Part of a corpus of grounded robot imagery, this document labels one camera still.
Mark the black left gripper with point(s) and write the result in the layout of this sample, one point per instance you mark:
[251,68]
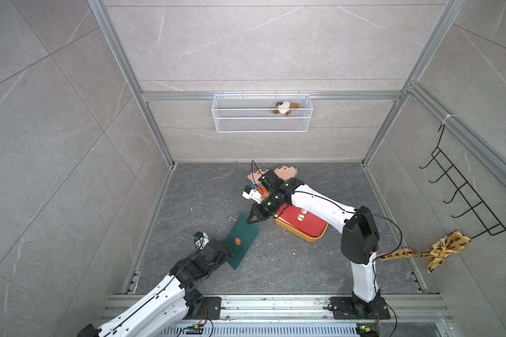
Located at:
[226,253]

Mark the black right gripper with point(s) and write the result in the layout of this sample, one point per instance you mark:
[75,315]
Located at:
[259,214]

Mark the dark green envelope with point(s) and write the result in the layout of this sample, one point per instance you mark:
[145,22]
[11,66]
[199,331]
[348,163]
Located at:
[240,239]

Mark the red envelope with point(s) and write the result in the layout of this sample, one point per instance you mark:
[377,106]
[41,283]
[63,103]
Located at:
[303,219]

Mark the yellow plastic storage box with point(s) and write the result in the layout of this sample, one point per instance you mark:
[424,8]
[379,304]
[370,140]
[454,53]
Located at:
[299,234]

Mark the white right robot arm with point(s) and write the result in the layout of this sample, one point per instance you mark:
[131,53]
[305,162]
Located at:
[359,242]

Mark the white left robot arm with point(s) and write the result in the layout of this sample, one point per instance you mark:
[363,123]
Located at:
[174,298]

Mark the plush doll blue pants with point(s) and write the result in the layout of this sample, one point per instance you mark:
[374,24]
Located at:
[286,172]

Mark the small brown white plush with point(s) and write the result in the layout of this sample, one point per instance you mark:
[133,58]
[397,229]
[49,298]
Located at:
[285,108]

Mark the yellow patterned cloth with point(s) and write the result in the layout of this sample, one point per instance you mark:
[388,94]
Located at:
[437,254]

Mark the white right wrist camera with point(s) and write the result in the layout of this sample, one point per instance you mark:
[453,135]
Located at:
[253,194]

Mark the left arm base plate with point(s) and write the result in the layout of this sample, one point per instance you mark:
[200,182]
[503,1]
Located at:
[211,306]

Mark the white wire mesh basket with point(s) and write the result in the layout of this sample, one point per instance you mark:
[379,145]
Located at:
[243,113]

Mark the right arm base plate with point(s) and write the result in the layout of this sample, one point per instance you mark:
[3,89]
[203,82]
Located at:
[354,308]

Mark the black wire hook rack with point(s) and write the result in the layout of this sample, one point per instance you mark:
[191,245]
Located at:
[488,223]

